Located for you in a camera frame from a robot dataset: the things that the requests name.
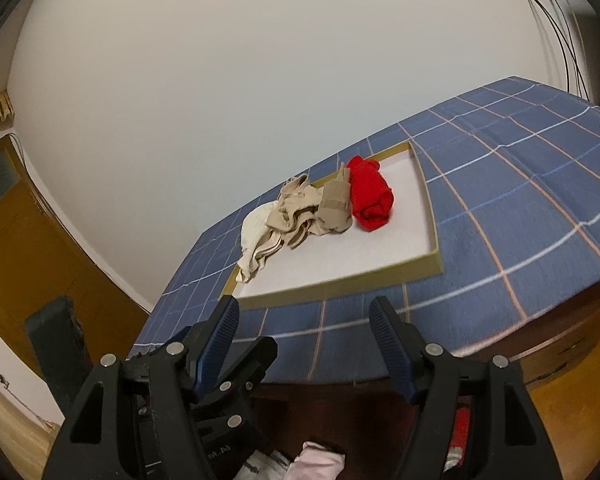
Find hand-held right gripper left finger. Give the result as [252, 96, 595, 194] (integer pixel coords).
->
[42, 296, 241, 480]

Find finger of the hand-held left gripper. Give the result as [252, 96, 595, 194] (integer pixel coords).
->
[194, 336, 280, 438]

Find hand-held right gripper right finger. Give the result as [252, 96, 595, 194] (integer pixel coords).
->
[368, 296, 564, 480]

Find wooden desk drawer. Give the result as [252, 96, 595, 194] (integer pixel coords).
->
[230, 382, 486, 480]

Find shallow tan cardboard tray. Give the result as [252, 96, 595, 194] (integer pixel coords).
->
[220, 141, 443, 311]

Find grey sock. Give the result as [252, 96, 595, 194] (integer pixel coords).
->
[240, 450, 293, 480]

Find cream white underwear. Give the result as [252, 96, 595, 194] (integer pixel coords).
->
[236, 200, 286, 283]

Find small dark red underwear roll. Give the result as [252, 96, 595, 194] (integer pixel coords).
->
[445, 407, 472, 472]

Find pink underwear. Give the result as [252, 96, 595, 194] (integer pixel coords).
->
[285, 441, 346, 480]

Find tan stockings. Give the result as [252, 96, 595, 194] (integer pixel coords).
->
[315, 162, 355, 236]

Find bright red underwear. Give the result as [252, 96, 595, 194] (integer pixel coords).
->
[346, 156, 395, 232]

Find wooden door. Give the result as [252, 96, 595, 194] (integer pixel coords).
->
[0, 135, 151, 391]

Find dark wooden desk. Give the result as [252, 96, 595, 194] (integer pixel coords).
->
[250, 272, 600, 411]

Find blue checked tablecloth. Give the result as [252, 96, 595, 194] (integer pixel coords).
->
[132, 76, 600, 386]

